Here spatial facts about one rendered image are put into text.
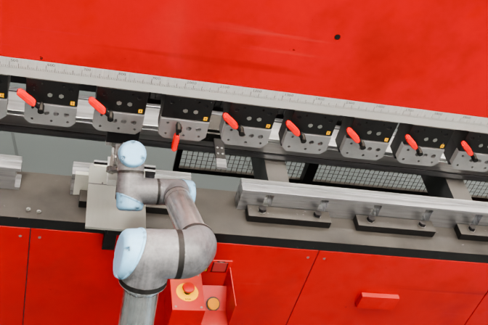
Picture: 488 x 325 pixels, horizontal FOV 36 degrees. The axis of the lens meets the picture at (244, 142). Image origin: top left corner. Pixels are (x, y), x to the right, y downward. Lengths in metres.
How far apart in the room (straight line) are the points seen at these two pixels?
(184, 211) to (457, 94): 0.98
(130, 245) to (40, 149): 2.32
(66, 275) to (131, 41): 0.91
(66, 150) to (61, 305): 1.37
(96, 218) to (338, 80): 0.83
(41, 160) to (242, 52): 1.96
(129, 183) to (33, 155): 1.90
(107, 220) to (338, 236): 0.83
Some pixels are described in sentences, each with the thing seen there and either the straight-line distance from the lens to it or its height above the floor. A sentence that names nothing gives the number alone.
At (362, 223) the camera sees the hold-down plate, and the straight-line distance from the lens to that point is 2.73.
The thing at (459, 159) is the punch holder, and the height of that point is 1.22.
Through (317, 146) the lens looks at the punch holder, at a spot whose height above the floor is 1.21.
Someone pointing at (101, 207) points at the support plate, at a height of 1.00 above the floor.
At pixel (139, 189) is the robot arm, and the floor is 1.22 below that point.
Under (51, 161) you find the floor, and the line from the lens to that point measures 3.96.
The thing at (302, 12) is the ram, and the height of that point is 1.68.
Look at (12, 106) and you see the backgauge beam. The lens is 2.71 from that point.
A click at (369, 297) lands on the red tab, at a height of 0.62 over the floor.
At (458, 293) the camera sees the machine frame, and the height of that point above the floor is 0.65.
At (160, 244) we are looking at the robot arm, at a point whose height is 1.40.
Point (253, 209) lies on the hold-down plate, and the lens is 2.62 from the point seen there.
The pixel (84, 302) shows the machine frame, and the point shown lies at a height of 0.46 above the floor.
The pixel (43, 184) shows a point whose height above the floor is 0.87.
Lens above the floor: 2.70
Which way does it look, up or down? 39 degrees down
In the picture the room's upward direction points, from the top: 17 degrees clockwise
